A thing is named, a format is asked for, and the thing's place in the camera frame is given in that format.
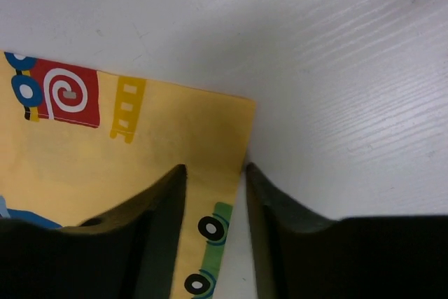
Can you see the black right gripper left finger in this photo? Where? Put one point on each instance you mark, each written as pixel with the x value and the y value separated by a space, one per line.
pixel 126 252

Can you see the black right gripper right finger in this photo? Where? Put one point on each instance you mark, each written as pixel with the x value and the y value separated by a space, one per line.
pixel 298 253

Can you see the yellow vehicle-print cloth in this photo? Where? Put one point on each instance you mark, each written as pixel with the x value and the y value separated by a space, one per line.
pixel 76 142

